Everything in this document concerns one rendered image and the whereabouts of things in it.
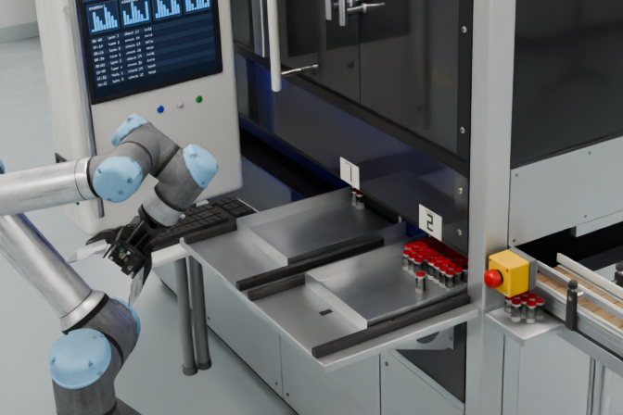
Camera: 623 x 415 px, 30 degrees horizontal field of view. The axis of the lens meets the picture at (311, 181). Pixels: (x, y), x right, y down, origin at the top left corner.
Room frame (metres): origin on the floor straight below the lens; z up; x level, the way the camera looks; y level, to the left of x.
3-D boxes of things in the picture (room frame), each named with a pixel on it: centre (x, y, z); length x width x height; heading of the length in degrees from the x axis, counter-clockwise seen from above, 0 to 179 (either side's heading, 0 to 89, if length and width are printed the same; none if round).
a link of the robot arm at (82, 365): (1.91, 0.46, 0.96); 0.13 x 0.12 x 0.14; 169
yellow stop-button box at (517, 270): (2.16, -0.42, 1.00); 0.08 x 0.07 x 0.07; 120
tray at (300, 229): (2.61, -0.02, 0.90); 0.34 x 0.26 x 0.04; 120
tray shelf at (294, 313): (2.43, -0.04, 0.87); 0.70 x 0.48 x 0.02; 30
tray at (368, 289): (2.32, -0.19, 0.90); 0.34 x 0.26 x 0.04; 120
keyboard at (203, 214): (2.82, 0.35, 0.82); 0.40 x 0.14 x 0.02; 124
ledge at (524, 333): (2.17, -0.46, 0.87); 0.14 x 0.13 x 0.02; 120
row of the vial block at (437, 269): (2.36, -0.26, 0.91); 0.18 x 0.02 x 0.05; 30
